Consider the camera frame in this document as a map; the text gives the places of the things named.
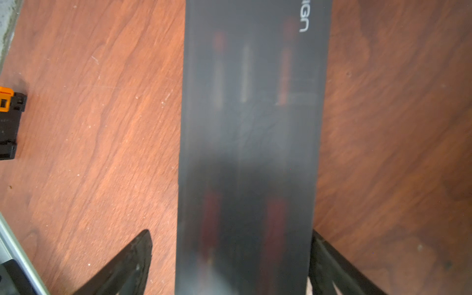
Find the small black clamp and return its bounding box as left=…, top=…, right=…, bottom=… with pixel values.
left=0, top=87, right=27, bottom=161

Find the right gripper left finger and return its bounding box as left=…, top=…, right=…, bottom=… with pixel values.
left=75, top=229, right=152, bottom=295

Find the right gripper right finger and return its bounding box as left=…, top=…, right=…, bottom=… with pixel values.
left=309, top=231, right=386, bottom=295

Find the black pencil case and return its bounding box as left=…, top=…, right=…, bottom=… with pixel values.
left=175, top=1, right=332, bottom=295

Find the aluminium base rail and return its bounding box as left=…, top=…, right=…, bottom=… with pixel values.
left=1, top=215, right=50, bottom=295

